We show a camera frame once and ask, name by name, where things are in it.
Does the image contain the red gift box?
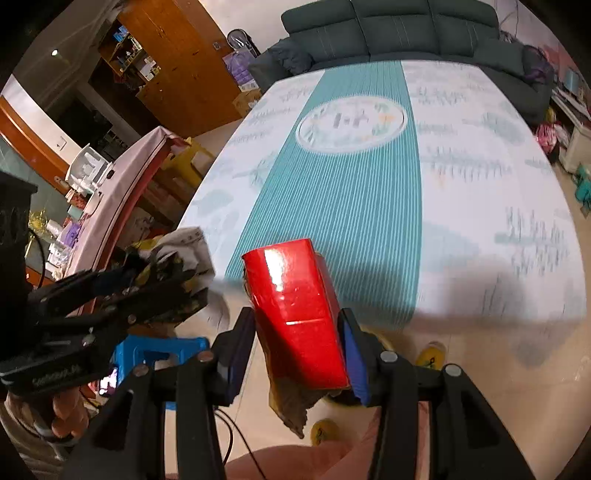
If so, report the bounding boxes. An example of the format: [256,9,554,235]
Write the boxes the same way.
[242,239,349,391]

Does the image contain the white appliance on table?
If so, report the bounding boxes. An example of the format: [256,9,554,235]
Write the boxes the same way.
[65,144,112,195]

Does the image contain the black gold wrapper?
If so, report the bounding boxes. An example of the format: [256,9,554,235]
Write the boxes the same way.
[117,227,214,293]

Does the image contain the cardboard box on floor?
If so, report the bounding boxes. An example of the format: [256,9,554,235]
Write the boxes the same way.
[232,88,262,117]

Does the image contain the black cable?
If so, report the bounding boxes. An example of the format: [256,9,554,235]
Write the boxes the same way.
[214,407,270,480]

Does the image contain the right yellow slipper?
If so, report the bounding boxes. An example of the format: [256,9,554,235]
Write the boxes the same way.
[415,341,447,371]

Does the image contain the pink cloth side table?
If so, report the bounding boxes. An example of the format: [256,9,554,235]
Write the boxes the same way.
[64,127,188,276]

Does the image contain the purple package stack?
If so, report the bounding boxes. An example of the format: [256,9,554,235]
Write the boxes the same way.
[222,48,259,92]

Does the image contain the pink trouser legs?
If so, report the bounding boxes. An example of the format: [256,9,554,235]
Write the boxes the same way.
[221,405,433,480]

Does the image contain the dark bin with yellow rim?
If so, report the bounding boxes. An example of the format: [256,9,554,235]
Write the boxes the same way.
[325,322,393,408]

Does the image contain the wooden cabinet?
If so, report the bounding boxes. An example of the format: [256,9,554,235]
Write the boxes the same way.
[89,1,239,137]

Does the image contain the yellow slipper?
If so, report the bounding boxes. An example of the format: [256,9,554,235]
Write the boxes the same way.
[415,341,447,371]
[311,419,342,446]

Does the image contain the yellow plastic stool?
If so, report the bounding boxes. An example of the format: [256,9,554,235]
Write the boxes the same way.
[160,137,216,190]

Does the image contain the pink patterned bag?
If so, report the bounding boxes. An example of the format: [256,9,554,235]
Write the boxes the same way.
[535,122,570,164]

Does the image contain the left yellow slipper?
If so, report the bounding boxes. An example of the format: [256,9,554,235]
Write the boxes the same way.
[311,419,342,446]

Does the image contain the person left hand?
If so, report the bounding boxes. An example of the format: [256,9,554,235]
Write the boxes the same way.
[4,385,95,438]

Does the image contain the blue plastic stool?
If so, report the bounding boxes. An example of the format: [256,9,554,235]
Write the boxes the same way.
[112,335,211,386]

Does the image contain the dark green three-seat sofa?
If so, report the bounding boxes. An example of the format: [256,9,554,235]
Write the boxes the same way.
[249,0,554,127]

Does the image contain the white low cabinet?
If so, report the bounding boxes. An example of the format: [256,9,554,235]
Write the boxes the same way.
[551,88,590,173]

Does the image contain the gold foil snack bag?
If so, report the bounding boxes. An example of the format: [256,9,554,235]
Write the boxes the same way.
[264,351,331,439]

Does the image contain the teal toy scooter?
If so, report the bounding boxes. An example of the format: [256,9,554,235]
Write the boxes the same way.
[574,165,591,218]

